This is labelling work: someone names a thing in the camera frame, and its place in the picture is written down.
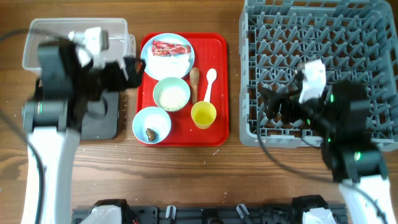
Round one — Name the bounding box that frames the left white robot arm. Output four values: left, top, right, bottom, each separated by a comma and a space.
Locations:
22, 39, 146, 223

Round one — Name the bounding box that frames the small light blue bowl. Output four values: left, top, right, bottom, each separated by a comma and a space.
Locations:
132, 106, 172, 144

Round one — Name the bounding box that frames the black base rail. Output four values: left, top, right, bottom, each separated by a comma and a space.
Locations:
71, 203, 348, 224

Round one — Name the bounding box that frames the white plastic spoon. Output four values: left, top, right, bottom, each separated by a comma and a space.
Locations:
204, 68, 217, 103

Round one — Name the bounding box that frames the clear plastic bin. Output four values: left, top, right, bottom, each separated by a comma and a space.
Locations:
30, 17, 136, 68

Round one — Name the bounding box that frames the black tray bin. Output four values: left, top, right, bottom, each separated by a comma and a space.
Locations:
80, 92, 119, 141

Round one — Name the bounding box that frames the grey dishwasher rack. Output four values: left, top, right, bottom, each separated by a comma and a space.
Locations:
239, 1, 397, 152

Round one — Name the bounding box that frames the brown carrot-like food piece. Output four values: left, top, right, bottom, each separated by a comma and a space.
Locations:
190, 67, 200, 104

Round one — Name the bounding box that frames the white rice pile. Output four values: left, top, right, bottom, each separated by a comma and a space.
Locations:
159, 86, 188, 111

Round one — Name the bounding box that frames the brown food scrap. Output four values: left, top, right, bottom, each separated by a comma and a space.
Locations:
146, 128, 157, 142

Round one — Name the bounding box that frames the red snack wrapper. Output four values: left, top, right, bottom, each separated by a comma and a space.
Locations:
152, 40, 192, 56

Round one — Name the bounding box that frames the white napkin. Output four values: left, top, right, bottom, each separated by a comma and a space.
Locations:
149, 54, 190, 78

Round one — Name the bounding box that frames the red serving tray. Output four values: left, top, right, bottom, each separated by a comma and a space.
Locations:
141, 33, 229, 147

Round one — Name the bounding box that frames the large light blue plate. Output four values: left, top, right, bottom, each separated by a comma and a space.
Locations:
141, 33, 195, 80

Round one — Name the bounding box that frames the green bowl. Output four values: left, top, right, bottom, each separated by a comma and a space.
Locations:
153, 77, 191, 112

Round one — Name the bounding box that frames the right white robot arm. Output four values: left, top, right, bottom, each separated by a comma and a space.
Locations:
258, 81, 397, 223

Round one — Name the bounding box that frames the yellow plastic cup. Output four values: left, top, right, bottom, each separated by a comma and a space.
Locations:
191, 101, 217, 129

